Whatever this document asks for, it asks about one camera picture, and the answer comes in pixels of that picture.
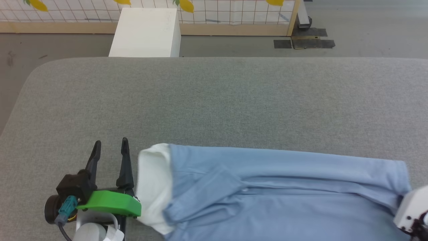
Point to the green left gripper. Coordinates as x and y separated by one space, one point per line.
113 201

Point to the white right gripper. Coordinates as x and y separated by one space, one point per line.
413 207

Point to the light blue polo shirt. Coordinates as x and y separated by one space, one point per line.
267 194

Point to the white box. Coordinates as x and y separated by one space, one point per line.
143 33

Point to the taped brown floor plate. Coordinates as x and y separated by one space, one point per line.
312 42

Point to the lemon print grid cloth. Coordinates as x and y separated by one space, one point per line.
234 11

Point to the black floor tape patch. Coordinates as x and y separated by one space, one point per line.
282 44

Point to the grey metal stand leg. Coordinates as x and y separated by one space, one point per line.
303 18

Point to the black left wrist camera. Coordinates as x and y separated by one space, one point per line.
73 187

